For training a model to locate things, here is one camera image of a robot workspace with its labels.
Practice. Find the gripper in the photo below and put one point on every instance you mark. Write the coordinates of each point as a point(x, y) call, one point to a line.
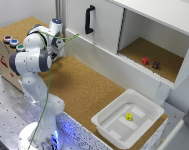
point(56, 46)

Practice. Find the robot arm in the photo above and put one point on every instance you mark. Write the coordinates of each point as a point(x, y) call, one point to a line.
point(30, 60)

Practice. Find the wooden drawer box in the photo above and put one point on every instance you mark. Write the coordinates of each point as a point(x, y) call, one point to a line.
point(14, 36)

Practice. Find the green button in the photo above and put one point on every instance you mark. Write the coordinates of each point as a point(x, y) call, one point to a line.
point(20, 47)

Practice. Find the blue button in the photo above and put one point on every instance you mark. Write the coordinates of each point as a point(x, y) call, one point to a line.
point(14, 42)

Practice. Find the white sliding door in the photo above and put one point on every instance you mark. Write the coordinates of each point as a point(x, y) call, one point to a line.
point(97, 26)

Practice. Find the red button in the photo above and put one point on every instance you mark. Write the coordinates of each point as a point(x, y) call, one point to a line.
point(7, 38)

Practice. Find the pink block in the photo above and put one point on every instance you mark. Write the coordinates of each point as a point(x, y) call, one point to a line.
point(145, 61)

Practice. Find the white cabinet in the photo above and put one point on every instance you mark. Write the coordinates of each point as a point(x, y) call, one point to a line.
point(154, 30)

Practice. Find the yellow block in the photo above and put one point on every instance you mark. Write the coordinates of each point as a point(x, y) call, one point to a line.
point(128, 116)

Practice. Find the purple block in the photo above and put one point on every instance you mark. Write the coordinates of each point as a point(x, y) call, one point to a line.
point(155, 65)

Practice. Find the white plastic box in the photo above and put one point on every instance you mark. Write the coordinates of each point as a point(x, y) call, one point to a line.
point(129, 118)

